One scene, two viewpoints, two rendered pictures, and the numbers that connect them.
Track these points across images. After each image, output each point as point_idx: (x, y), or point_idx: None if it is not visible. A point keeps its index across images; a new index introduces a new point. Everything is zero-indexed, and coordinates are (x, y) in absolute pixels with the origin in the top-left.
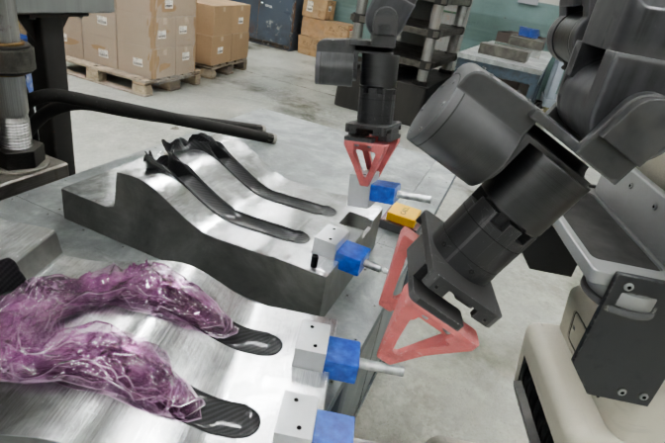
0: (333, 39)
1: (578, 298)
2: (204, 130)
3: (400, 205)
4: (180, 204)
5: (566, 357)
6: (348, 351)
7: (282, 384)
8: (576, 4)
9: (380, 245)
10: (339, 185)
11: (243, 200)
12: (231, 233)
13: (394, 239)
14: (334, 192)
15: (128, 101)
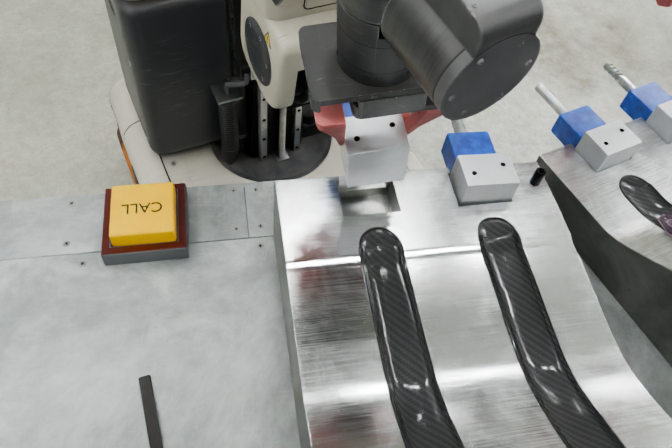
0: None
1: None
2: None
3: (120, 222)
4: (658, 426)
5: (327, 16)
6: (581, 117)
7: (652, 154)
8: None
9: (254, 229)
10: (19, 429)
11: (486, 392)
12: (583, 326)
13: (214, 219)
14: (78, 413)
15: None
